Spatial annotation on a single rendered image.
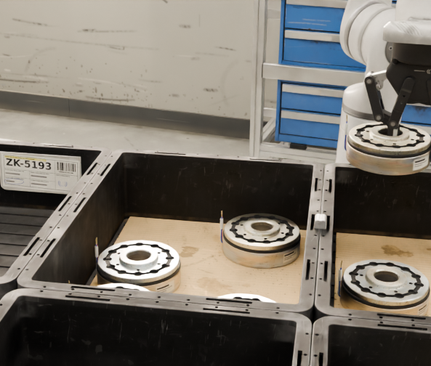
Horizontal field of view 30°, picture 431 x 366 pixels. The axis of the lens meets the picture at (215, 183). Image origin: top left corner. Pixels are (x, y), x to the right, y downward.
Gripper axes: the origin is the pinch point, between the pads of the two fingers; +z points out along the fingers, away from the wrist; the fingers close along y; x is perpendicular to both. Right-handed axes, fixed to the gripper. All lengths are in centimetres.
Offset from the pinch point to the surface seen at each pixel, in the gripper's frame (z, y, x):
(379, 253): 16.7, 3.2, -1.3
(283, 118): 61, 50, -178
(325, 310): 6.1, 6.1, 31.2
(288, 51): 36, 49, -179
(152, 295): 5.9, 22.8, 33.5
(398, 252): 16.7, 0.7, -2.5
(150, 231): 16.3, 34.8, 1.3
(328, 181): 6.6, 10.5, -0.4
